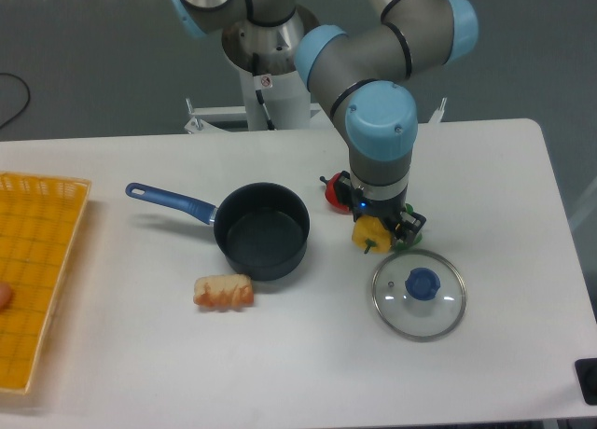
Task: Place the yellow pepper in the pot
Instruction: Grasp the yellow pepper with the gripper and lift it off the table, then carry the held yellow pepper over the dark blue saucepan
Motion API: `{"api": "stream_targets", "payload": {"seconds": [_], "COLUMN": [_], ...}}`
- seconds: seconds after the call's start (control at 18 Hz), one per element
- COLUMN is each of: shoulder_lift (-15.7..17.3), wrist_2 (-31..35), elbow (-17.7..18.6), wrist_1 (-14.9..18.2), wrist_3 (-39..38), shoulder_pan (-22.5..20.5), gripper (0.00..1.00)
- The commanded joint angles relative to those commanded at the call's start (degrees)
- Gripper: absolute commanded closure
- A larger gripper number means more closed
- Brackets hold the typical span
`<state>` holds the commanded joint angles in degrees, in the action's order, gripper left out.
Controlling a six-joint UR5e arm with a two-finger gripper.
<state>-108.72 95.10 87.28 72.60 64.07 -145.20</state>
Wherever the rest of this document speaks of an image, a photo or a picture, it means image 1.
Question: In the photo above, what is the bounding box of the toy bread roll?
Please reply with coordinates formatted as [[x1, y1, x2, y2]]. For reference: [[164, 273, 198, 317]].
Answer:
[[193, 274, 255, 309]]

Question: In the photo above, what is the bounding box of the black cable on floor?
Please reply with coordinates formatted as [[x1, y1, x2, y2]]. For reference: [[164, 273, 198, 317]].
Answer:
[[0, 72, 32, 131]]

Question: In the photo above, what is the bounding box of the yellow bell pepper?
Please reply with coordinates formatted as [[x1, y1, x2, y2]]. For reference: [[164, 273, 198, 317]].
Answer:
[[352, 215, 392, 254]]

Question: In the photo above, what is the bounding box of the orange object in basket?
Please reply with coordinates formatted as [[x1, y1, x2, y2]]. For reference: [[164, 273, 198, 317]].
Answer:
[[0, 282, 13, 310]]

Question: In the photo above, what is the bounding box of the black device at table edge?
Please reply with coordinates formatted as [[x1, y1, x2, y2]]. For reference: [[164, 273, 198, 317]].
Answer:
[[575, 358, 597, 406]]

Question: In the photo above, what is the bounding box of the glass lid with blue knob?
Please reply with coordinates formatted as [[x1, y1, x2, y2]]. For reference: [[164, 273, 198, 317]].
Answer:
[[371, 249, 467, 342]]

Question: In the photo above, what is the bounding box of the yellow plastic basket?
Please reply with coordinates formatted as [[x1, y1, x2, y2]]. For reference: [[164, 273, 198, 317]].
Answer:
[[1, 172, 91, 394]]

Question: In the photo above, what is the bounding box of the red bell pepper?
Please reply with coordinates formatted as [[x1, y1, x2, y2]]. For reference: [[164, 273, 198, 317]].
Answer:
[[319, 173, 350, 214]]

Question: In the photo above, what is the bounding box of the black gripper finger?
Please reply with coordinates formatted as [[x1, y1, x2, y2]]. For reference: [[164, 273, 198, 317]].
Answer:
[[334, 171, 354, 211], [390, 210, 426, 248]]

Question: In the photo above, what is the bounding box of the green bell pepper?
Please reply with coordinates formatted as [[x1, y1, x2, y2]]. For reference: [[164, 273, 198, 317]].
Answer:
[[394, 203, 426, 251]]

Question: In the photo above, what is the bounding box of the dark pot with blue handle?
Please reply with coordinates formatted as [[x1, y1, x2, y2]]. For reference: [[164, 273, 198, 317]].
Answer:
[[125, 182, 311, 282]]

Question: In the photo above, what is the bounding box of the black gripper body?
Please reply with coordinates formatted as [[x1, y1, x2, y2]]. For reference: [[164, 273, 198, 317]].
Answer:
[[349, 171, 410, 225]]

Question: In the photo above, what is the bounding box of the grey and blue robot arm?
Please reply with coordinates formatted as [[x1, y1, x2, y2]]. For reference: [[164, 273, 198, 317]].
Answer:
[[171, 0, 479, 251]]

